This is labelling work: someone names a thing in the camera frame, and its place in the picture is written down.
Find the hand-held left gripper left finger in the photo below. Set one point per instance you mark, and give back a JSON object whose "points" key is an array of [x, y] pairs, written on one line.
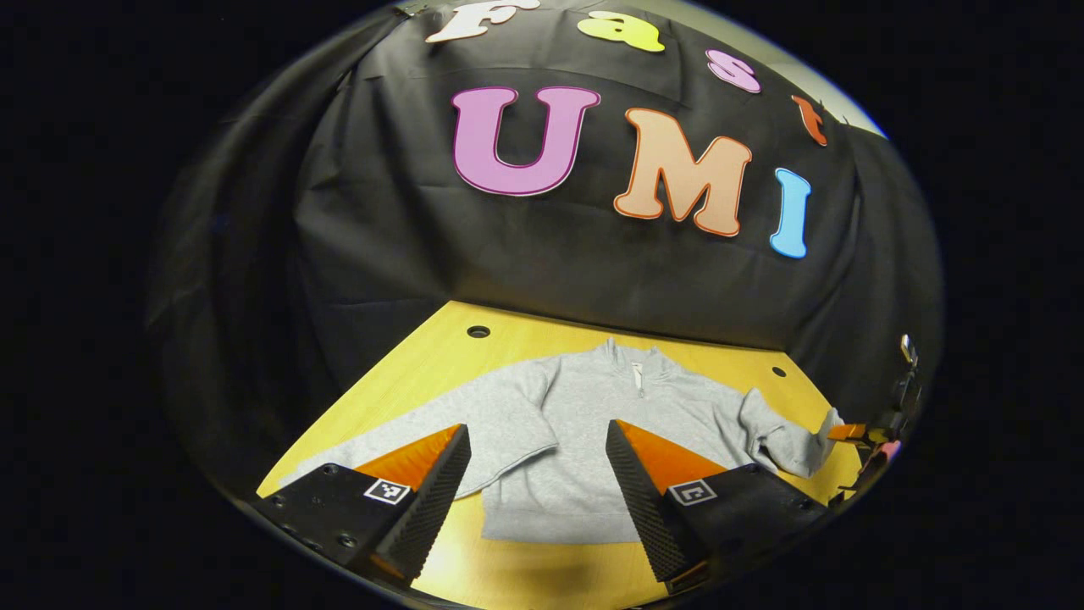
{"points": [[432, 508]]}

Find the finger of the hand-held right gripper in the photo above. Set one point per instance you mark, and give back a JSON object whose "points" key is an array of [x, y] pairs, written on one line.
{"points": [[851, 432]]}

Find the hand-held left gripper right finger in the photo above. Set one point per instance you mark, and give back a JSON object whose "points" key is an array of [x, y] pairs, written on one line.
{"points": [[639, 500]]}

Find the grey zip-neck sweatshirt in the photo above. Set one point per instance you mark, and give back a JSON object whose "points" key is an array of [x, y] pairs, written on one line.
{"points": [[584, 440]]}

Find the black backdrop cloth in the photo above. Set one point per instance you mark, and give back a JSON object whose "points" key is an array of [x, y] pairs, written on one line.
{"points": [[525, 254]]}

